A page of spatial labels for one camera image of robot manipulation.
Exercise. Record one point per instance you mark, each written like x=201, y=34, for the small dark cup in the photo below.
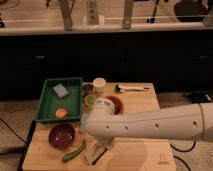
x=87, y=89

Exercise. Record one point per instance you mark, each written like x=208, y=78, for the blue-grey sponge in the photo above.
x=60, y=91

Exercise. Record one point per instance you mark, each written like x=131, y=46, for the orange bowl with contents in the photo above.
x=115, y=104

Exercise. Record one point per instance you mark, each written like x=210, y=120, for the dark blue floor object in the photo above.
x=200, y=97

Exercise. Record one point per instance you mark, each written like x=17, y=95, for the purple bowl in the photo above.
x=61, y=136

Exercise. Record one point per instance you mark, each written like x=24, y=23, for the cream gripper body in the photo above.
x=103, y=143

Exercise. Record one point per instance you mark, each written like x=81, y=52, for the white cup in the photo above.
x=99, y=84

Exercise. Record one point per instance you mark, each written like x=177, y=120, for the green plastic tray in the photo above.
x=50, y=101

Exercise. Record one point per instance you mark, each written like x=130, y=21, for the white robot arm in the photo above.
x=188, y=122

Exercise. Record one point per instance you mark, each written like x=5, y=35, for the grey folded cloth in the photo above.
x=83, y=122

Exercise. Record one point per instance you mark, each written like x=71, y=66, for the green cucumber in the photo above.
x=69, y=156

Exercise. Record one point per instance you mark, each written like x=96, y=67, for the light green cup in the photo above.
x=90, y=100

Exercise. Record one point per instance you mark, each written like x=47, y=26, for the orange round object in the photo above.
x=61, y=113

